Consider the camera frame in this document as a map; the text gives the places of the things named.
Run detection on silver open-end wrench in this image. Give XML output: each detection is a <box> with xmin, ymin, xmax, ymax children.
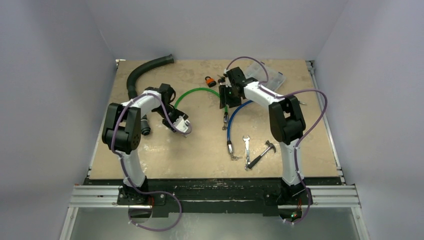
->
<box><xmin>242</xmin><ymin>135</ymin><xmax>251</xmax><ymax>171</ymax></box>

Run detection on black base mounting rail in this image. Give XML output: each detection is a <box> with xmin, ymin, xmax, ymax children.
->
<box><xmin>82</xmin><ymin>177</ymin><xmax>342</xmax><ymax>218</ymax></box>

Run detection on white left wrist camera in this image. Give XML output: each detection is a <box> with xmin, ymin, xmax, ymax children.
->
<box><xmin>173</xmin><ymin>118</ymin><xmax>192</xmax><ymax>135</ymax></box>

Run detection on orange black padlock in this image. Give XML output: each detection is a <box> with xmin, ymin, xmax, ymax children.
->
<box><xmin>204</xmin><ymin>76</ymin><xmax>217</xmax><ymax>88</ymax></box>

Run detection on aluminium frame rail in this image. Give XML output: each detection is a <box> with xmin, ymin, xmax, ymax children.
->
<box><xmin>60</xmin><ymin>178</ymin><xmax>369</xmax><ymax>240</ymax></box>

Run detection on clear plastic screw box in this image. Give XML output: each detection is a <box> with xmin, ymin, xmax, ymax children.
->
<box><xmin>244</xmin><ymin>62</ymin><xmax>286</xmax><ymax>92</ymax></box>

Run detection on green cable lock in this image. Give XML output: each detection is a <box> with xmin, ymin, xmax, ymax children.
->
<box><xmin>174</xmin><ymin>87</ymin><xmax>229</xmax><ymax>131</ymax></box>

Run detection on blue cable lock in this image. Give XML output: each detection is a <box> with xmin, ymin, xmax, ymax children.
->
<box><xmin>226</xmin><ymin>96</ymin><xmax>307</xmax><ymax>162</ymax></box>

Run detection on black corrugated hose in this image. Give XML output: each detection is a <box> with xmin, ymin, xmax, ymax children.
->
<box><xmin>126</xmin><ymin>54</ymin><xmax>175</xmax><ymax>137</ymax></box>

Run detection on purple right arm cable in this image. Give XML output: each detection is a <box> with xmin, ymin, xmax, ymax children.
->
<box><xmin>225</xmin><ymin>56</ymin><xmax>329</xmax><ymax>226</ymax></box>

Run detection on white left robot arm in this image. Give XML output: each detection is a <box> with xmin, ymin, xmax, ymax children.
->
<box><xmin>101</xmin><ymin>83</ymin><xmax>192</xmax><ymax>205</ymax></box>

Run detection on small black handle hammer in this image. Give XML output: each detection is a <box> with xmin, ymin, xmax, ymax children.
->
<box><xmin>245</xmin><ymin>140</ymin><xmax>277</xmax><ymax>170</ymax></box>

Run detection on black head keys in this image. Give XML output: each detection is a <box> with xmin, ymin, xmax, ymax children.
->
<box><xmin>217</xmin><ymin>75</ymin><xmax>226</xmax><ymax>85</ymax></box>

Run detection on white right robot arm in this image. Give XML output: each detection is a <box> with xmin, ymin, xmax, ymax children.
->
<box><xmin>219</xmin><ymin>67</ymin><xmax>306</xmax><ymax>204</ymax></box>

